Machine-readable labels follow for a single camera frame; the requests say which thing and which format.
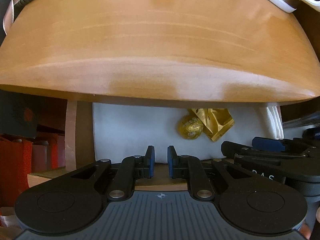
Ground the gold foil packet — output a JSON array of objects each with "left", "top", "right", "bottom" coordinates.
[{"left": 187, "top": 108, "right": 235, "bottom": 142}]

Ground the white cloth liner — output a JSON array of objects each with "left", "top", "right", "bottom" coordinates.
[{"left": 92, "top": 101, "right": 284, "bottom": 161}]

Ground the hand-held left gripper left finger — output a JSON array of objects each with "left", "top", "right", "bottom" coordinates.
[{"left": 71, "top": 145, "right": 156, "bottom": 202}]

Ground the wooden nightstand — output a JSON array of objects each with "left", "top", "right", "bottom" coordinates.
[{"left": 0, "top": 0, "right": 320, "bottom": 105}]

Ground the row of red gift bags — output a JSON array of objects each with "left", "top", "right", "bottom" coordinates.
[{"left": 0, "top": 124, "right": 67, "bottom": 240}]

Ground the black paper bag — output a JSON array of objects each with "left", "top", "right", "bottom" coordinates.
[{"left": 0, "top": 0, "right": 39, "bottom": 138}]

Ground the gold foil ball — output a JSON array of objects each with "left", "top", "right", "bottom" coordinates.
[{"left": 178, "top": 115, "right": 204, "bottom": 140}]

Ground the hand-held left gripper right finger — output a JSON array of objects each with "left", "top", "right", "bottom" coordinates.
[{"left": 167, "top": 145, "right": 251, "bottom": 202}]

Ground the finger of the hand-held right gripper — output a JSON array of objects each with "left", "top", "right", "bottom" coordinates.
[
  {"left": 221, "top": 141, "right": 310, "bottom": 167},
  {"left": 252, "top": 137, "right": 320, "bottom": 154}
]

